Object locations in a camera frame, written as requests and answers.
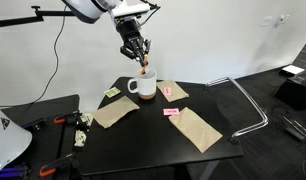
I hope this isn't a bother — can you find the brown paper bag, pink label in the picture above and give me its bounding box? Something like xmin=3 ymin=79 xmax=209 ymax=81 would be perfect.
xmin=156 ymin=79 xmax=190 ymax=103

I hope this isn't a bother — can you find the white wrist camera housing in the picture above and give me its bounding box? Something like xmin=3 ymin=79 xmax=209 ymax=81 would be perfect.
xmin=124 ymin=3 xmax=151 ymax=18

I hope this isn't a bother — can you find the large brown paper bag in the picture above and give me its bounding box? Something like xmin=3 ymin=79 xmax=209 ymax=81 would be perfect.
xmin=168 ymin=106 xmax=224 ymax=154

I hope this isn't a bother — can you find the pink sticky note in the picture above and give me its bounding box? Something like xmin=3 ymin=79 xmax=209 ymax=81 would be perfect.
xmin=162 ymin=107 xmax=180 ymax=117

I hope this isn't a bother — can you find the plain brown paper bag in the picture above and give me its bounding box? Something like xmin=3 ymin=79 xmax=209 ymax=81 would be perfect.
xmin=91 ymin=95 xmax=141 ymax=129

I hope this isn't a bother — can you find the orange-handled black clamp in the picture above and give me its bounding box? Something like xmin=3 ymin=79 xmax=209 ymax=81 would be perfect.
xmin=53 ymin=111 xmax=82 ymax=126
xmin=38 ymin=152 xmax=77 ymax=178

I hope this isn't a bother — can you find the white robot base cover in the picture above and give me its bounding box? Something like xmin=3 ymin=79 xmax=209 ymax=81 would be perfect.
xmin=0 ymin=106 xmax=33 ymax=177

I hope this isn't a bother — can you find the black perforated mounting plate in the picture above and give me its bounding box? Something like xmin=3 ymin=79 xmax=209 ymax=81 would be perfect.
xmin=0 ymin=94 xmax=81 ymax=180

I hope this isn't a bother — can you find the black box on floor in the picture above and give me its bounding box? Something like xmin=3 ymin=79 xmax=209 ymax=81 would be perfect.
xmin=274 ymin=75 xmax=306 ymax=111

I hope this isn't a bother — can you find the orange and white marker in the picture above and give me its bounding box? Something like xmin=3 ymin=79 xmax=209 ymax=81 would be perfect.
xmin=140 ymin=54 xmax=149 ymax=76

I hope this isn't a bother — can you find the thin black cable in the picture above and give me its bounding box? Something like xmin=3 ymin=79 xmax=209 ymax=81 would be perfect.
xmin=0 ymin=4 xmax=67 ymax=108

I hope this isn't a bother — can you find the white crumpled tape piece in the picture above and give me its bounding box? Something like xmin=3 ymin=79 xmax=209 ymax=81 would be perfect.
xmin=80 ymin=113 xmax=94 ymax=127
xmin=73 ymin=129 xmax=87 ymax=148

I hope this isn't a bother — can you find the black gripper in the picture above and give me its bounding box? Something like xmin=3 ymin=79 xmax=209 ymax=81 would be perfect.
xmin=115 ymin=17 xmax=152 ymax=69

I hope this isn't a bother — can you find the white flat box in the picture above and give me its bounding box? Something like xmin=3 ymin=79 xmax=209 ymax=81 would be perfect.
xmin=281 ymin=64 xmax=306 ymax=77

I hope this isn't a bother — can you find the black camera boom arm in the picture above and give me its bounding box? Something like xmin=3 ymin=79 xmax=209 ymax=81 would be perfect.
xmin=0 ymin=5 xmax=77 ymax=36

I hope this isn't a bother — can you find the chrome tube rail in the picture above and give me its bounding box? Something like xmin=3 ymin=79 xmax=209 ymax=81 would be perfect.
xmin=204 ymin=76 xmax=270 ymax=141

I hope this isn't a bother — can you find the yellow-green paper note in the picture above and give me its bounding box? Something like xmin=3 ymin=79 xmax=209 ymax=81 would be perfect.
xmin=103 ymin=86 xmax=122 ymax=99

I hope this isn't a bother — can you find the metal tripod stand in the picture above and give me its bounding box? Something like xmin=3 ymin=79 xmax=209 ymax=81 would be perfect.
xmin=282 ymin=114 xmax=306 ymax=144

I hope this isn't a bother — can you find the white ceramic mug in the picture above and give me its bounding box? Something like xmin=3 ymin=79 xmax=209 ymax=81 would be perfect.
xmin=127 ymin=68 xmax=158 ymax=100

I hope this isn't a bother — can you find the white wall outlet plate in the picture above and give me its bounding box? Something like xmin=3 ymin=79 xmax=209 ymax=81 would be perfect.
xmin=260 ymin=15 xmax=273 ymax=28

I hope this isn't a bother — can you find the black device with blue light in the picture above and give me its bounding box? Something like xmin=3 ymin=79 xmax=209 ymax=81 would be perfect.
xmin=0 ymin=162 xmax=30 ymax=180

